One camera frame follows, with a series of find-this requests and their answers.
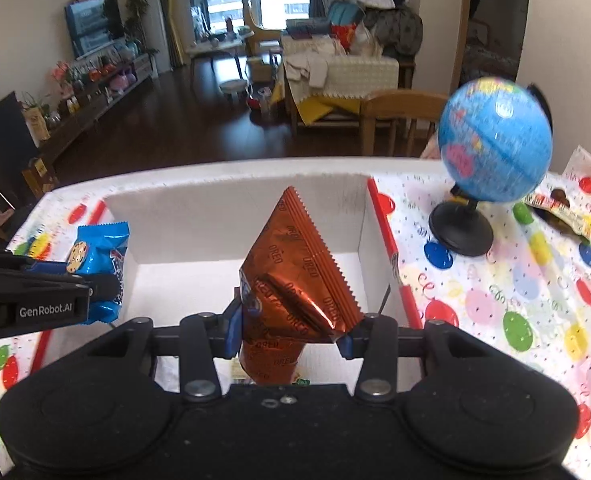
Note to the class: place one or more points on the purple plush toy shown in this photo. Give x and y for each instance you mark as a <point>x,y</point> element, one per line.
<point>123,81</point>

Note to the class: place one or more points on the tall green houseplant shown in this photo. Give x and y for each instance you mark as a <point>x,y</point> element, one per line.
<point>138,15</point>

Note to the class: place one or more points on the small cardboard box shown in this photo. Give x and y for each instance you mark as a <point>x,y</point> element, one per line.
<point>40,175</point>

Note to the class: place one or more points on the wooden rocking chair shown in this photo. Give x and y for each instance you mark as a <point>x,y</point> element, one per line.
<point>258,30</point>

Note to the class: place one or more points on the blue cookie snack packet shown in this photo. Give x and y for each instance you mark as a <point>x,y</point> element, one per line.
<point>98,252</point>

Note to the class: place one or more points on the small white round stool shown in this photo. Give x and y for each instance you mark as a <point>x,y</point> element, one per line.
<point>233,87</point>

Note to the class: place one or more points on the dark yellow snack wrapper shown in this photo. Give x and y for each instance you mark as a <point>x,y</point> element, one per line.
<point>570,220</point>

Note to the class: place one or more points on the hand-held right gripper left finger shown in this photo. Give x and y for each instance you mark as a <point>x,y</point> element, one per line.
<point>235,327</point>

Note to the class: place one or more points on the blue desk globe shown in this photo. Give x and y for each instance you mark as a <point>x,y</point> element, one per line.
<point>495,145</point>

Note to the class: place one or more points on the pink flower bouquet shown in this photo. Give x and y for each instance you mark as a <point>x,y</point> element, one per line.
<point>61,75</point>

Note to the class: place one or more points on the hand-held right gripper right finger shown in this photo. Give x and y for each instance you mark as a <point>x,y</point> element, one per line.
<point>346,347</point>

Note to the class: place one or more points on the flat screen television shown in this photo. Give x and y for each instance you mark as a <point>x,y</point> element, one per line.
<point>94,25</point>

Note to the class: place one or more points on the white standing air conditioner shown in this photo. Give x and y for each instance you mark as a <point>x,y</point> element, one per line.
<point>154,20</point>

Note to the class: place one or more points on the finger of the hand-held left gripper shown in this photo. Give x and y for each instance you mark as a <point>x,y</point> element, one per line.
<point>104,289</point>
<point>50,267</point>

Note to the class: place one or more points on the pile of dark clothes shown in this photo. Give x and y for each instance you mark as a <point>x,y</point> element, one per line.
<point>393,22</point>

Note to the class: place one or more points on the black cabinet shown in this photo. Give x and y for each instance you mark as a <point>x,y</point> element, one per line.
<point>3,145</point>

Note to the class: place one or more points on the sofa with cream cover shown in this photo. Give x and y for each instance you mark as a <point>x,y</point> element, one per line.
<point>345,77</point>

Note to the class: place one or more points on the long wooden television cabinet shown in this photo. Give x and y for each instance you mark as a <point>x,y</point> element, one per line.
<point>95,105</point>

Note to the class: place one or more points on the white cardboard box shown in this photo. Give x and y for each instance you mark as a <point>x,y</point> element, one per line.
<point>200,220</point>

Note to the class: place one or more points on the brown paper bag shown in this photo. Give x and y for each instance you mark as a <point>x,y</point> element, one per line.
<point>36,124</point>

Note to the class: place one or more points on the orange foil snack packet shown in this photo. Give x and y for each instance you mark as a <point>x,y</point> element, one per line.
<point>290,280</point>

